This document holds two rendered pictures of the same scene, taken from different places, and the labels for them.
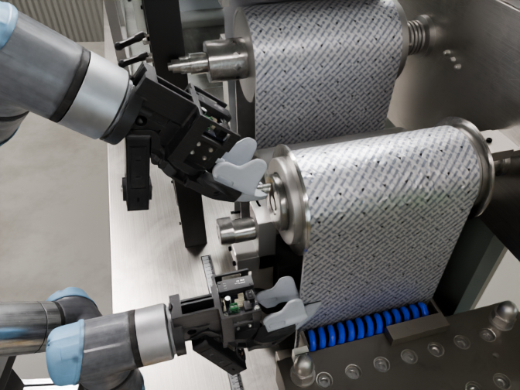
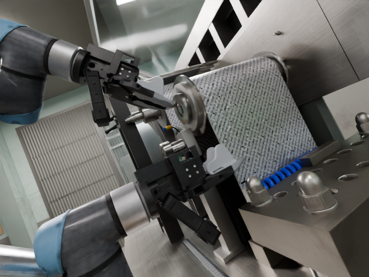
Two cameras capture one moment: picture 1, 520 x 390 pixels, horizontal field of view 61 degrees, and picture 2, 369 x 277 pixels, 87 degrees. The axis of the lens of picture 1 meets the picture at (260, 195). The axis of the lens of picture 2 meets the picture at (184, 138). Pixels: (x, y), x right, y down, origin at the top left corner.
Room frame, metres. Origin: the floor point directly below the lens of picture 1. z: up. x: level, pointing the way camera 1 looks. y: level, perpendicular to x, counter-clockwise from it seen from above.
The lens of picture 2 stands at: (-0.02, 0.04, 1.16)
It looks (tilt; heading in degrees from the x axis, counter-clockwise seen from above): 4 degrees up; 355
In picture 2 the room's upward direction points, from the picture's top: 24 degrees counter-clockwise
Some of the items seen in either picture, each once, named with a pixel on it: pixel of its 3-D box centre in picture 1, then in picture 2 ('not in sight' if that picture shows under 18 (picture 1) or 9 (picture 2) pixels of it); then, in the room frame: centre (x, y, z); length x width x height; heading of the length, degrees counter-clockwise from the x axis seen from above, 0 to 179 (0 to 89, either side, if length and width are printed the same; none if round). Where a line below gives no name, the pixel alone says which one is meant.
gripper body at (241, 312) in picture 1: (217, 316); (173, 180); (0.34, 0.06, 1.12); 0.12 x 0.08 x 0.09; 105
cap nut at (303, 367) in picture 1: (303, 367); (256, 189); (0.30, -0.06, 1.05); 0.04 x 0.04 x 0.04
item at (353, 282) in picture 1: (374, 281); (268, 136); (0.40, -0.17, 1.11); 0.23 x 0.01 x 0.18; 105
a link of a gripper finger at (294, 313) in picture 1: (294, 309); (224, 158); (0.35, -0.05, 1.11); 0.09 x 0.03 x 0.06; 104
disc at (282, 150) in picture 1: (289, 200); (188, 106); (0.43, -0.04, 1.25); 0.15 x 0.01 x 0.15; 15
